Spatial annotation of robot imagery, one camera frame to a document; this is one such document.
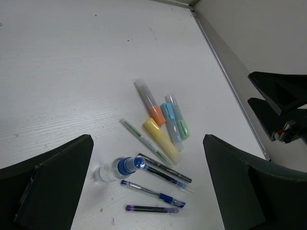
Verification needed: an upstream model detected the light blue gel pen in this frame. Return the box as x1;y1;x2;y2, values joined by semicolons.
143;165;194;193

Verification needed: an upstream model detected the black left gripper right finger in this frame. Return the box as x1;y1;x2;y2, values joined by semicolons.
203;134;307;230

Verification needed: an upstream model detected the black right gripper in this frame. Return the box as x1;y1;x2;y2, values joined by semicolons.
248;71;307;144

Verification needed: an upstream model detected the green cap highlighter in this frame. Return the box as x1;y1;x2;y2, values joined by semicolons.
165;94;190;140

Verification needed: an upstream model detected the yellow highlighter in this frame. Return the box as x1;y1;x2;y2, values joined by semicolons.
143;118;182;165

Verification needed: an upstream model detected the aluminium table edge rail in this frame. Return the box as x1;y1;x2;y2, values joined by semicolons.
192;7;271;161

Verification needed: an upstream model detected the black marker pen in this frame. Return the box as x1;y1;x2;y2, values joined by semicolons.
138;153;192;183

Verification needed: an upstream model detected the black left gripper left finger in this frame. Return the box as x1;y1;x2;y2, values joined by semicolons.
0;135;94;230

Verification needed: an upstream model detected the orange cap highlighter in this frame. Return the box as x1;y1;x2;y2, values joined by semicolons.
134;79;166;126

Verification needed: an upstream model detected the blue cap highlighter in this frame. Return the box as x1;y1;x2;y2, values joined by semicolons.
160;103;184;151

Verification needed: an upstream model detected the thin green white pen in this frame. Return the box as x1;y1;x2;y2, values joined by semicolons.
119;118;172;166

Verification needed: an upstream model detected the blue grip gel pen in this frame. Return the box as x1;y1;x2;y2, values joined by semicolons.
120;180;186;208

